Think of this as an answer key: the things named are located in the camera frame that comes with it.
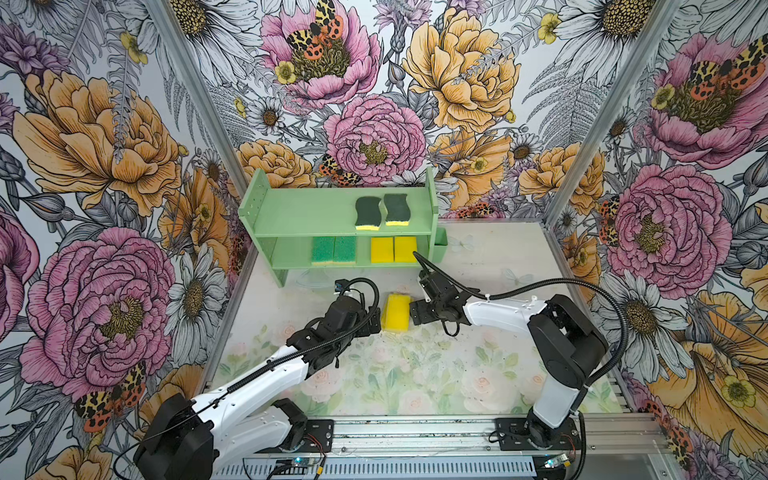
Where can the light green scrub sponge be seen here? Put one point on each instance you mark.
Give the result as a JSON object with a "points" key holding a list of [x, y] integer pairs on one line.
{"points": [[345, 250]]}

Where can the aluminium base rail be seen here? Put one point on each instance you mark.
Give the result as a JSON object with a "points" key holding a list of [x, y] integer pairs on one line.
{"points": [[598, 446]]}

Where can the small yellow sponge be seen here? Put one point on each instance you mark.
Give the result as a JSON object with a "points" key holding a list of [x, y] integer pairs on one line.
{"points": [[382, 250]]}

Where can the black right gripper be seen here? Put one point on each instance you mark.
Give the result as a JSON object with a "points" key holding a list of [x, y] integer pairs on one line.
{"points": [[419, 308]]}

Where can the green metal shelf unit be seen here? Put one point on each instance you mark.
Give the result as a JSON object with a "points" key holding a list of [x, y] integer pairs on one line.
{"points": [[282, 222]]}

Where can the green circuit board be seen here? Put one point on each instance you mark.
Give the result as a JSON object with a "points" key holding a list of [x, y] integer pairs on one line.
{"points": [[296, 463]]}

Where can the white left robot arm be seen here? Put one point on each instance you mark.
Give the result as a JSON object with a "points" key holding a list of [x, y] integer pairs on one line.
{"points": [[193, 438]]}

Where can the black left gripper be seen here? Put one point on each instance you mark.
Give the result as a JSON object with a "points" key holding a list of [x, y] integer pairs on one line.
{"points": [[367, 330]]}

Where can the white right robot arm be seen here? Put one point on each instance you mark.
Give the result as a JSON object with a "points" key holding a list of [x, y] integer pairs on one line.
{"points": [[570, 347]]}

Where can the large yellow sponge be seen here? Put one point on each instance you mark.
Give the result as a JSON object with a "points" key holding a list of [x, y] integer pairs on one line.
{"points": [[396, 317]]}

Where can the dark green scrub sponge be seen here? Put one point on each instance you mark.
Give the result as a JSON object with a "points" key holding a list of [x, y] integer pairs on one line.
{"points": [[398, 212]]}

